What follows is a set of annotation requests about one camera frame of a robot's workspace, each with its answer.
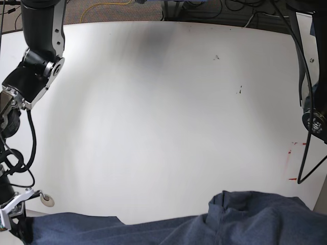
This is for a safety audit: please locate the yellow cable on floor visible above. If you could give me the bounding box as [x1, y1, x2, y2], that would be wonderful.
[80, 0, 132, 24]

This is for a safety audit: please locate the left table cable grommet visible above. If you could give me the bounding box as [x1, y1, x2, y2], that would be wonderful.
[40, 193, 55, 207]

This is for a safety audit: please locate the dark blue T-shirt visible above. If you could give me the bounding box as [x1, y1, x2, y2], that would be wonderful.
[27, 191, 326, 244]

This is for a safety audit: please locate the red tape rectangle marking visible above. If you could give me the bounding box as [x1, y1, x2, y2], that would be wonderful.
[286, 142, 307, 182]

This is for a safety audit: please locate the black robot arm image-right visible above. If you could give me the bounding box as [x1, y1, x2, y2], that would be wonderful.
[270, 1, 326, 184]

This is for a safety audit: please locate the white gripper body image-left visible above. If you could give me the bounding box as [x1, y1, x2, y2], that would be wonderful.
[1, 189, 42, 231]

